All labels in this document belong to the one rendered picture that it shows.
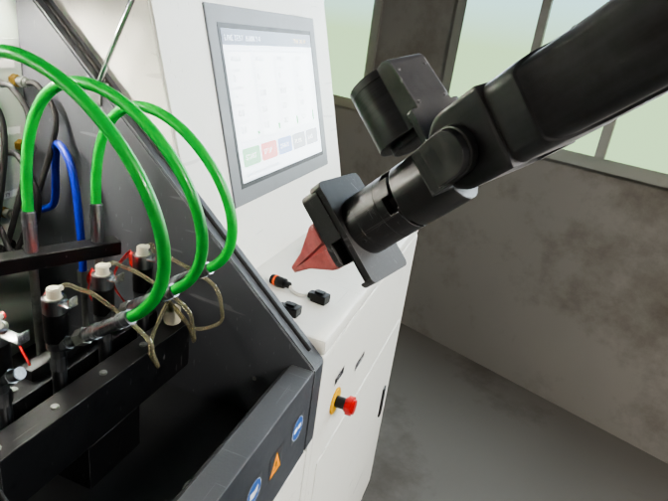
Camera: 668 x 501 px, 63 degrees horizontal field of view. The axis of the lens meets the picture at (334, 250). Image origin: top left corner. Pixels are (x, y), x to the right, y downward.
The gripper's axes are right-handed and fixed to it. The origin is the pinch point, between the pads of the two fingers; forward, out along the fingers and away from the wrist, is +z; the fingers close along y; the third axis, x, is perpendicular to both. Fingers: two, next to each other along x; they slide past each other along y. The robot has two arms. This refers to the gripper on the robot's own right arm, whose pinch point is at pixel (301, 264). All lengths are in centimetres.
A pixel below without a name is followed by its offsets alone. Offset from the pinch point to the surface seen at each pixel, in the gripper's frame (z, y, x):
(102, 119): 5.8, 21.7, 9.0
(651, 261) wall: 11, -52, -189
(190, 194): 9.5, 13.6, 0.2
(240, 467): 20.1, -16.6, 3.9
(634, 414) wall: 46, -106, -187
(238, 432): 23.1, -13.7, -0.2
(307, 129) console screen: 34, 32, -63
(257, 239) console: 39, 12, -36
